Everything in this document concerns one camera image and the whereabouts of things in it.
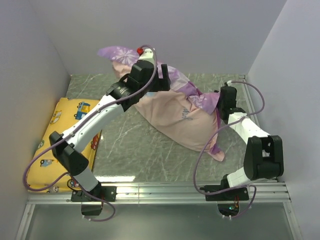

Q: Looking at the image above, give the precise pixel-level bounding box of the purple princess print pillowcase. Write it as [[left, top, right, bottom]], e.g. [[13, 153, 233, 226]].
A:
[[97, 45, 226, 163]]

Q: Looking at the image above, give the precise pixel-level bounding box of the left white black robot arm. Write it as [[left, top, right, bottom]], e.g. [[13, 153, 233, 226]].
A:
[[49, 60, 171, 201]]

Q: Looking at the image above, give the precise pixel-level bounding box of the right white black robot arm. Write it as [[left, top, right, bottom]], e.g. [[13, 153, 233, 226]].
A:
[[217, 84, 284, 200]]

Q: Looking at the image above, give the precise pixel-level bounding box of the yellow car print pillow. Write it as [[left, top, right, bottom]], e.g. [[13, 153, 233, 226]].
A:
[[26, 97, 103, 193]]

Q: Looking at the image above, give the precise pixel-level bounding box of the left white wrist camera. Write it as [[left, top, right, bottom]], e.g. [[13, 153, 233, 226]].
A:
[[136, 47, 154, 64]]

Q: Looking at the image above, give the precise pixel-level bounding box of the right side aluminium rail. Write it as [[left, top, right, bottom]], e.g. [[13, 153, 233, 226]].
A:
[[238, 74, 260, 127]]

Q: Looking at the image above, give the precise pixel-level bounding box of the aluminium rail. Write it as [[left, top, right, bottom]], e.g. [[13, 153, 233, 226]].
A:
[[27, 180, 291, 205], [238, 74, 260, 127]]

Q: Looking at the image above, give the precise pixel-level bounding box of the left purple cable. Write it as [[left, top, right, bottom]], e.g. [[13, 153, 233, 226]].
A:
[[22, 44, 160, 222]]

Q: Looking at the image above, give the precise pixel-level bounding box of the front aluminium rail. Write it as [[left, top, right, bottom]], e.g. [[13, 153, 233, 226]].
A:
[[27, 180, 291, 205]]

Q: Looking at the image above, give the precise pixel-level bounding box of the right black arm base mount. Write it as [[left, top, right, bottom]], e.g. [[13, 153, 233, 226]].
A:
[[200, 185, 249, 219]]

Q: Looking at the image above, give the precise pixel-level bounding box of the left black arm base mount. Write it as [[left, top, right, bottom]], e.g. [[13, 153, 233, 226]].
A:
[[70, 186, 117, 222]]

